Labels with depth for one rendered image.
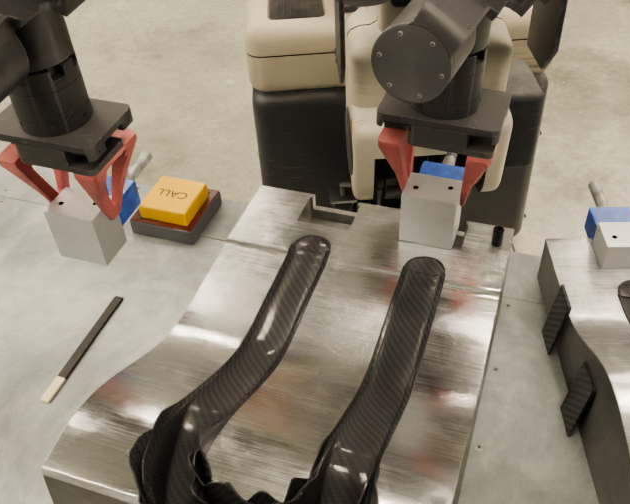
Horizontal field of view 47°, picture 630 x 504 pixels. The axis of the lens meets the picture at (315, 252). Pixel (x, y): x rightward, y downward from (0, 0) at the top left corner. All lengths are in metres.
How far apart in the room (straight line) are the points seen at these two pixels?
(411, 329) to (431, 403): 0.08
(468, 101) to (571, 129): 1.96
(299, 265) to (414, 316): 0.12
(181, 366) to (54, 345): 0.22
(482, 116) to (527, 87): 0.61
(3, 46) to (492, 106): 0.37
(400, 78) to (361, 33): 0.52
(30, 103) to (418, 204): 0.33
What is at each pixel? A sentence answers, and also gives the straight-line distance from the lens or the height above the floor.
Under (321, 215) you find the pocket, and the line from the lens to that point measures 0.75.
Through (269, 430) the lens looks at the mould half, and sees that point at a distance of 0.51.
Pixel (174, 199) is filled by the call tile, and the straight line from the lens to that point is 0.85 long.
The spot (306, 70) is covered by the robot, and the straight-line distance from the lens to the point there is 1.29.
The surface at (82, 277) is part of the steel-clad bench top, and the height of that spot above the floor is 0.80.
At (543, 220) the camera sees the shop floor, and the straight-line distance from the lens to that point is 2.15.
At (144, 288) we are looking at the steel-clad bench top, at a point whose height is 0.80.
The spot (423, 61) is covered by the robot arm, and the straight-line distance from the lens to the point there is 0.50.
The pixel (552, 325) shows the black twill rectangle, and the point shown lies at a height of 0.83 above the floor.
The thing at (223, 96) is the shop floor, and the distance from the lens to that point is 2.72.
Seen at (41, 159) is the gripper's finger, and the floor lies 1.02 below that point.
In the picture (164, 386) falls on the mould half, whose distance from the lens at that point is 0.55.
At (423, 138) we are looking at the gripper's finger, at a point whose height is 1.01.
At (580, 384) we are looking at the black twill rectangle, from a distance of 0.65.
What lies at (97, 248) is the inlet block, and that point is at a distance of 0.67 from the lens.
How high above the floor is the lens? 1.35
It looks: 42 degrees down
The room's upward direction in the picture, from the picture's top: 4 degrees counter-clockwise
